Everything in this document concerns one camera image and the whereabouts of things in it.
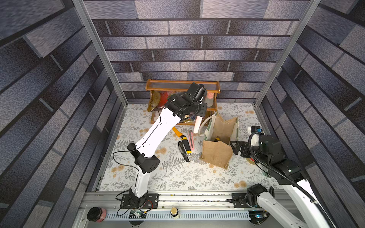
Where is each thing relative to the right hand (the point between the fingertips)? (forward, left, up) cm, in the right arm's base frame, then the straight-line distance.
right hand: (237, 141), depth 71 cm
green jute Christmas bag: (+16, +3, -21) cm, 27 cm away
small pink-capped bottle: (+34, +11, -3) cm, 35 cm away
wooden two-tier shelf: (+43, +45, -1) cm, 62 cm away
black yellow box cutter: (+5, +29, -22) cm, 37 cm away
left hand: (+12, +17, +12) cm, 24 cm away
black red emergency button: (-31, +69, -16) cm, 77 cm away
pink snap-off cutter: (+16, +23, -22) cm, 36 cm away
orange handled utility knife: (+14, +28, -22) cm, 38 cm away
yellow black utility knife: (+14, +5, -23) cm, 27 cm away
